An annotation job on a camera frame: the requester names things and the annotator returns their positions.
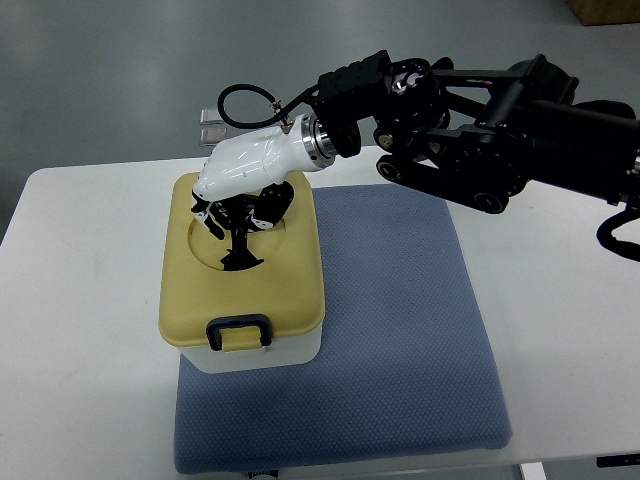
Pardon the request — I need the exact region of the lower metal floor plate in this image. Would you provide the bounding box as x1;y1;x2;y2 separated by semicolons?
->
199;126;227;147

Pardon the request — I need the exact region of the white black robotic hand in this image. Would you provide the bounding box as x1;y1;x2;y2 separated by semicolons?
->
192;114;337;240

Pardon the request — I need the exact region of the blue padded mat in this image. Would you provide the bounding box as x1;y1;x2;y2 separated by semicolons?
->
174;184;512;474

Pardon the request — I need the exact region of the white table leg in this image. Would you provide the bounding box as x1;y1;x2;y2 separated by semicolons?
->
519;462;547;480

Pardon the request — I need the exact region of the brown cardboard box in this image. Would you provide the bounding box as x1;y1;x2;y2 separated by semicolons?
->
566;0;640;26

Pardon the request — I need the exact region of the yellow box lid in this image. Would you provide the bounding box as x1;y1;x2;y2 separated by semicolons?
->
159;173;325;348

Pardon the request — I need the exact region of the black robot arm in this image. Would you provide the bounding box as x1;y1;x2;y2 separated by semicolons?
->
295;51;639;260

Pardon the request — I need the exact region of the upper metal floor plate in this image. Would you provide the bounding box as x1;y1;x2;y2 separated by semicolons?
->
200;107;224;125

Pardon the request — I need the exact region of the black table control panel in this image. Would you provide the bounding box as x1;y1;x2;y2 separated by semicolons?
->
596;453;640;468

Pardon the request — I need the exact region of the metal floor plate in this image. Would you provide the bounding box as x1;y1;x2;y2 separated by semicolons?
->
199;126;227;147
200;107;224;125

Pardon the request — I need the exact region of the white storage box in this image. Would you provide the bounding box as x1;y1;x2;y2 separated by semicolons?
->
179;324;322;374

